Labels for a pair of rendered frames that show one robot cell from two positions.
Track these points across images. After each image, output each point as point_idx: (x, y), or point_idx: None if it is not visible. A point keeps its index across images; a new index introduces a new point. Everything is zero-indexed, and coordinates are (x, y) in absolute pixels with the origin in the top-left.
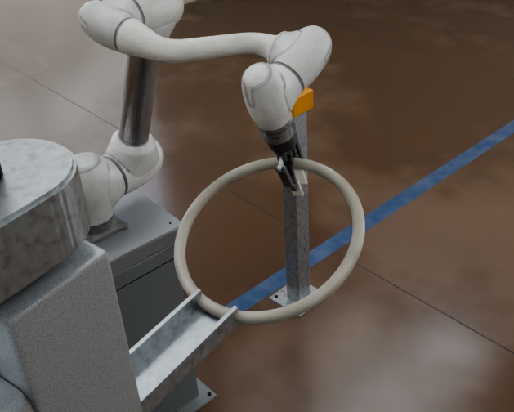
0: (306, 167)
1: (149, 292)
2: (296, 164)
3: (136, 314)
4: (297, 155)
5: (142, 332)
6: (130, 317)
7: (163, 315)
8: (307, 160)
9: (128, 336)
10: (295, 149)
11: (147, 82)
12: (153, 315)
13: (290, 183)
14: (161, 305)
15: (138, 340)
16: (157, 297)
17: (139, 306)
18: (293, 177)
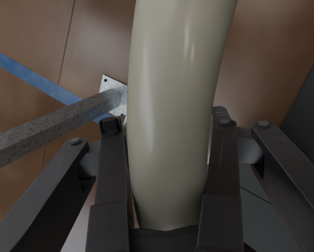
0: (216, 75)
1: (250, 246)
2: (201, 165)
3: (272, 244)
4: (107, 182)
5: (273, 224)
6: (281, 249)
7: (245, 212)
8: (156, 91)
9: (289, 237)
10: (99, 234)
11: None
12: (256, 223)
13: (293, 145)
14: (243, 220)
15: (279, 223)
16: (244, 231)
17: (267, 246)
18: (235, 141)
